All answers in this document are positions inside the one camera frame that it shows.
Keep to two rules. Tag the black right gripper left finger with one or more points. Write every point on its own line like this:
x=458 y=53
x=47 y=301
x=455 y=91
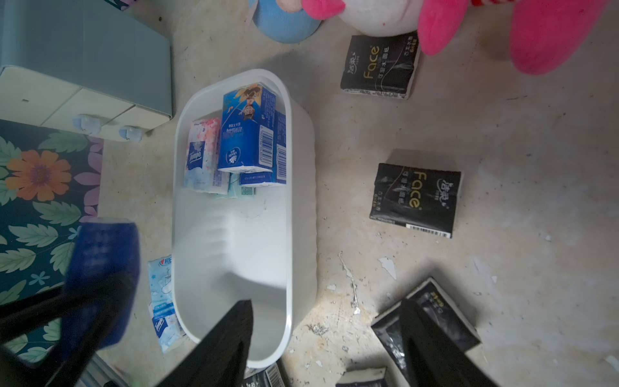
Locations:
x=220 y=359

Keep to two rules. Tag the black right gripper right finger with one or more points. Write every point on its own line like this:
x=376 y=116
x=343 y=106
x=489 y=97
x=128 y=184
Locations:
x=432 y=359

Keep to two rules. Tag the white plastic storage box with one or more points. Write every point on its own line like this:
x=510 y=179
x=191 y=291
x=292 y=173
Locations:
x=263 y=249

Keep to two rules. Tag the teal cartoon tissue pack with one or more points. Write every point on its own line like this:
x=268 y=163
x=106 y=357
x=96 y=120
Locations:
x=236 y=190

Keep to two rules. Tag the pink floral Tempo tissue pack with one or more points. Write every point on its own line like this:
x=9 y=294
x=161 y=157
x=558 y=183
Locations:
x=201 y=163

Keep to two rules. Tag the blue cartoon tissue pack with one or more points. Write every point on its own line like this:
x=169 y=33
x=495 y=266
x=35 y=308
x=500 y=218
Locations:
x=247 y=131

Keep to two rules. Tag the black Face tissue pack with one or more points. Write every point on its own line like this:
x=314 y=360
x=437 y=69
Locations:
x=381 y=66
x=272 y=376
x=424 y=200
x=441 y=309
x=373 y=377

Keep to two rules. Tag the pink white Tempo pack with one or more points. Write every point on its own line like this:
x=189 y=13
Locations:
x=169 y=332

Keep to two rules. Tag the light blue Cinnamoroll tissue pack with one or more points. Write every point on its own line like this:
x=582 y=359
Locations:
x=160 y=284

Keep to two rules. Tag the small blue-top drawer cabinet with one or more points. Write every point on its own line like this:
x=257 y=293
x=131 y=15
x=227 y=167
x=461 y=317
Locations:
x=83 y=67

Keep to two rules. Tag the white pink plush toy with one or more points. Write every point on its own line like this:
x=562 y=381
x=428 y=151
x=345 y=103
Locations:
x=543 y=34

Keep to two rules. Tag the baby doll plush toy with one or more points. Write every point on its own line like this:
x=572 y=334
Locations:
x=280 y=26

